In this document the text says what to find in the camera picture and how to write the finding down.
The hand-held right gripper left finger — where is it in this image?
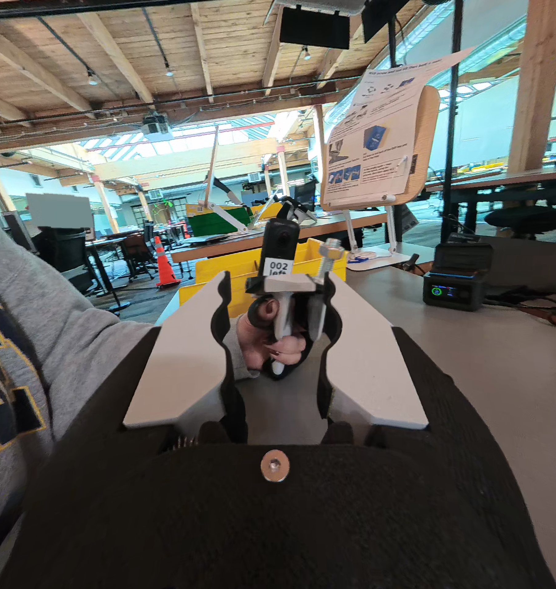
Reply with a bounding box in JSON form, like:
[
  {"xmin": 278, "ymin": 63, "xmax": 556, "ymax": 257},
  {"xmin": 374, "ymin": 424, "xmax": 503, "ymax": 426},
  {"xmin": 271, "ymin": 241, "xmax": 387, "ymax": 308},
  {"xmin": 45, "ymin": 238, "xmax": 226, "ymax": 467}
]
[{"xmin": 122, "ymin": 271, "xmax": 249, "ymax": 443}]

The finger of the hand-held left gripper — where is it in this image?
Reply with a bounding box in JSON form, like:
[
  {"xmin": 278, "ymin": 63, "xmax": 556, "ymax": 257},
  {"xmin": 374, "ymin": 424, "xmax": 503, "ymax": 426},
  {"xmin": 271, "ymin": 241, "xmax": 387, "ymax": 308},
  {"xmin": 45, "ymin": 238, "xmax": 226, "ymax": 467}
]
[
  {"xmin": 263, "ymin": 275, "xmax": 317, "ymax": 294},
  {"xmin": 310, "ymin": 277, "xmax": 329, "ymax": 341}
]

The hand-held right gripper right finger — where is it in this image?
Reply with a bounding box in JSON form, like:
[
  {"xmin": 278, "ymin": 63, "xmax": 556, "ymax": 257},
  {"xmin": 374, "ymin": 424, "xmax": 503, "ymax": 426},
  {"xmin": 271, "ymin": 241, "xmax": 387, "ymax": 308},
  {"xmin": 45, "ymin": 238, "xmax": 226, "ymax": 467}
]
[{"xmin": 316, "ymin": 271, "xmax": 430, "ymax": 430}]

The silver bolt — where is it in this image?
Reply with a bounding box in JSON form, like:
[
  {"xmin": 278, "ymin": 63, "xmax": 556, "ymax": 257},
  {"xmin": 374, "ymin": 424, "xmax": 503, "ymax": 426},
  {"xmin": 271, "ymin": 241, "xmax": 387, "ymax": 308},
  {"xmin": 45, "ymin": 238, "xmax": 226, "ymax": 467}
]
[{"xmin": 317, "ymin": 238, "xmax": 342, "ymax": 288}]

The person's left forearm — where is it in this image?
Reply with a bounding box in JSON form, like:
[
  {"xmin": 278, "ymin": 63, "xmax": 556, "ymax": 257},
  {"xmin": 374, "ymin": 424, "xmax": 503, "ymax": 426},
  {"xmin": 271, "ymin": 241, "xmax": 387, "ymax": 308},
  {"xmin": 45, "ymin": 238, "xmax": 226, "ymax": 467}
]
[{"xmin": 52, "ymin": 271, "xmax": 261, "ymax": 382}]

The person's left hand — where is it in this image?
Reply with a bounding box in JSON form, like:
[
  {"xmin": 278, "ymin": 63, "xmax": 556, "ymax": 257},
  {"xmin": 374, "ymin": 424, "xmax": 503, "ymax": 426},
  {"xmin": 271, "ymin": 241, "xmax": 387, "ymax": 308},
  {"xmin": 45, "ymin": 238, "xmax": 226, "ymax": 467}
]
[{"xmin": 236, "ymin": 298, "xmax": 307, "ymax": 372}]

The long wooden table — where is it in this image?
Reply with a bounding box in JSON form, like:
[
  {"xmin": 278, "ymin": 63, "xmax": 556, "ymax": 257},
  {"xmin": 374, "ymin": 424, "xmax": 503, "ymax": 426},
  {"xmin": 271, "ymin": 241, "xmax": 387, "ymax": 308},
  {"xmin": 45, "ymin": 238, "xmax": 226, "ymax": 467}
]
[{"xmin": 170, "ymin": 209, "xmax": 390, "ymax": 264}]

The green bin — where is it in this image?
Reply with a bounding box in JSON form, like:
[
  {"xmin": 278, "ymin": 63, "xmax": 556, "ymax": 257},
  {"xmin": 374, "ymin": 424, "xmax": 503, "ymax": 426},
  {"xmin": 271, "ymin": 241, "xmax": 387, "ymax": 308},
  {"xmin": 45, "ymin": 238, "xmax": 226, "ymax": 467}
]
[{"xmin": 186, "ymin": 205, "xmax": 255, "ymax": 238}]

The yellow plastic bin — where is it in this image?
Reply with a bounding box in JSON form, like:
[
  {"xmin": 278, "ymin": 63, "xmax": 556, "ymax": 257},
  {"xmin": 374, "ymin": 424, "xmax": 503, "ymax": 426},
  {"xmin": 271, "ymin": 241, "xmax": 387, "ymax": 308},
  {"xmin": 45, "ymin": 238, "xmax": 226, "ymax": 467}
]
[{"xmin": 179, "ymin": 238, "xmax": 350, "ymax": 319}]

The black floor stand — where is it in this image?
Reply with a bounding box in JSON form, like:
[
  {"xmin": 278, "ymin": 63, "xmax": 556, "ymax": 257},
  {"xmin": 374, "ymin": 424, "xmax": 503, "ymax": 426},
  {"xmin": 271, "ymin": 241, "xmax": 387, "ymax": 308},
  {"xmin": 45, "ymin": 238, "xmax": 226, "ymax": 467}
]
[{"xmin": 87, "ymin": 239, "xmax": 132, "ymax": 314}]

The orange traffic cone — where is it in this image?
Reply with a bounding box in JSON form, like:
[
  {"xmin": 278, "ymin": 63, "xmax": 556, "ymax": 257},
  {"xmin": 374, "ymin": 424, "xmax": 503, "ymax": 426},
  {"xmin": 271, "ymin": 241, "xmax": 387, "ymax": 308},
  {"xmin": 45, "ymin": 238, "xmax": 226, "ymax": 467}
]
[{"xmin": 154, "ymin": 236, "xmax": 182, "ymax": 289}]

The black charger box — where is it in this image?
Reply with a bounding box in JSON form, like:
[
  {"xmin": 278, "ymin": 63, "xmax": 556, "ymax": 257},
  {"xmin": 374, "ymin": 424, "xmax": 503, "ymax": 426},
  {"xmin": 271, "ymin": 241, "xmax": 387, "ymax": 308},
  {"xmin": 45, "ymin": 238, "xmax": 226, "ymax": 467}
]
[{"xmin": 422, "ymin": 241, "xmax": 494, "ymax": 312}]

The printed instruction sheet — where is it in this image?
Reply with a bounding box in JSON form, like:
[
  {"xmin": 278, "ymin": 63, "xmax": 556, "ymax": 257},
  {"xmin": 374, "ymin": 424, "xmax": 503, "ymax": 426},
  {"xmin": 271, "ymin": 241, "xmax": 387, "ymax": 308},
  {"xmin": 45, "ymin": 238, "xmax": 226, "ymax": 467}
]
[{"xmin": 323, "ymin": 46, "xmax": 477, "ymax": 209}]

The black office chair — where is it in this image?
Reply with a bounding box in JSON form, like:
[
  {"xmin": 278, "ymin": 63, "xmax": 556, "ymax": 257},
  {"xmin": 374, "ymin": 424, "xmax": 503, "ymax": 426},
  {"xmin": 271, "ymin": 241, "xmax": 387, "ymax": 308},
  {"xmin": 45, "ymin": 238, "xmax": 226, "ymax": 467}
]
[
  {"xmin": 37, "ymin": 227, "xmax": 132, "ymax": 310},
  {"xmin": 484, "ymin": 205, "xmax": 556, "ymax": 241}
]

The person's grey sweatshirt torso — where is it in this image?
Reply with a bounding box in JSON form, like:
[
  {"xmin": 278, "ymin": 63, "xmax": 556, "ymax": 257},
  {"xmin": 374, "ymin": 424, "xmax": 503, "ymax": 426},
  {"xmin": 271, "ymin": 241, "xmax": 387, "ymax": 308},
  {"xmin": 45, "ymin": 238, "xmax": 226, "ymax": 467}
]
[{"xmin": 0, "ymin": 207, "xmax": 122, "ymax": 553}]

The black pole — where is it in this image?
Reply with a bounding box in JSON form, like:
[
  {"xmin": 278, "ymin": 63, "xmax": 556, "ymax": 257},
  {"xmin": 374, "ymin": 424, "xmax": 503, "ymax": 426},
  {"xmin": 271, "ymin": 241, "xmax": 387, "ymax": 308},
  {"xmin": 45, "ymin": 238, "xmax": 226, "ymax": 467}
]
[{"xmin": 443, "ymin": 0, "xmax": 459, "ymax": 242}]

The black overhead box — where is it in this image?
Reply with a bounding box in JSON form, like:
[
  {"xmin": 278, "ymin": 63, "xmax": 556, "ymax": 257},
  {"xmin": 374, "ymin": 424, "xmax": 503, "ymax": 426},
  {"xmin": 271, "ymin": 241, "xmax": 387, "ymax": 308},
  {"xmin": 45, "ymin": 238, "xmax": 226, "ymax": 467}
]
[{"xmin": 279, "ymin": 6, "xmax": 352, "ymax": 50}]

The dark long table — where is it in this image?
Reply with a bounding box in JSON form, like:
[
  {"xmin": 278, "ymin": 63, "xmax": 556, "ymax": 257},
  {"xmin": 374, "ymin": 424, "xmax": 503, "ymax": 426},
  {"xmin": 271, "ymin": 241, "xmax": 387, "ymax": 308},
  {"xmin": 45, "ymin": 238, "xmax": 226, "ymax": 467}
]
[{"xmin": 424, "ymin": 167, "xmax": 556, "ymax": 204}]

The dark cable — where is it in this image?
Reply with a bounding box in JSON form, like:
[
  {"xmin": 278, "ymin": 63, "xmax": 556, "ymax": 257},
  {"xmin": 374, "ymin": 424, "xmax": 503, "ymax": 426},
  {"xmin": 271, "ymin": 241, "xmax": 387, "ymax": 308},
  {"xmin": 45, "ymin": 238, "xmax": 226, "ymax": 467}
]
[{"xmin": 484, "ymin": 294, "xmax": 556, "ymax": 329}]

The wooden post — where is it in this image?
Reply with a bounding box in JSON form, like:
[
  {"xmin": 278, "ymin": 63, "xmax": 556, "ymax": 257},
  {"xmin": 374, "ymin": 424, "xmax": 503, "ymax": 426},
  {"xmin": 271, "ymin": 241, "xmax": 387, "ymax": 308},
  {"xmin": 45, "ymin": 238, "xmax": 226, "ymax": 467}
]
[{"xmin": 507, "ymin": 0, "xmax": 556, "ymax": 175}]

